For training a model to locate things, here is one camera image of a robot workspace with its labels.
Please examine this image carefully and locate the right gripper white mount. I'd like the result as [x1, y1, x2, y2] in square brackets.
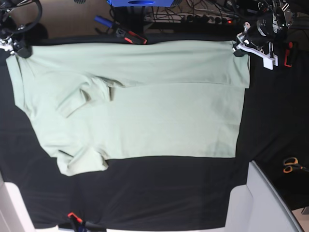
[0, 25, 32, 58]

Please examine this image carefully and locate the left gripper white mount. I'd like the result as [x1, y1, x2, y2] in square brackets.
[232, 14, 280, 71]

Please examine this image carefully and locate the light green T-shirt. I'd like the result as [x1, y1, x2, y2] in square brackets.
[6, 41, 250, 176]

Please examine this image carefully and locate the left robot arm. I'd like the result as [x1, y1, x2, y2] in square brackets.
[233, 0, 293, 70]

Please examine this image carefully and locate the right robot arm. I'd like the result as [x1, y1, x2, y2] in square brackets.
[0, 0, 42, 58]

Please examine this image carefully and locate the red clamp right edge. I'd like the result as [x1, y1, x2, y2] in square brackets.
[284, 42, 298, 68]

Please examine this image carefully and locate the red clamp edge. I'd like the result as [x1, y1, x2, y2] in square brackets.
[67, 212, 83, 225]
[284, 42, 298, 68]

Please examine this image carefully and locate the white power strip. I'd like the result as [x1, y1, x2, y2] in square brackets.
[181, 14, 236, 26]

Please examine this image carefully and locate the black table cloth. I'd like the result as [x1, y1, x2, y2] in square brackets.
[0, 45, 309, 231]

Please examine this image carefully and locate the blue box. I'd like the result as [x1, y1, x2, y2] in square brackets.
[107, 0, 182, 7]

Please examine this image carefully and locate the red black clamp top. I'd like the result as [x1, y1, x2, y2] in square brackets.
[115, 28, 147, 45]

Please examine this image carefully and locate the grey white chair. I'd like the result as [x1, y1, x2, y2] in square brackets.
[224, 161, 303, 232]

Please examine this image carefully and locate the white furniture left corner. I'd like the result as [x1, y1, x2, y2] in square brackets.
[0, 174, 60, 232]

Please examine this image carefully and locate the red clamp bottom edge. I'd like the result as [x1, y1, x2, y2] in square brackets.
[67, 212, 83, 225]

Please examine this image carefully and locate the blue handled tool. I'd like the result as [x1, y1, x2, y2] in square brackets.
[94, 15, 113, 28]

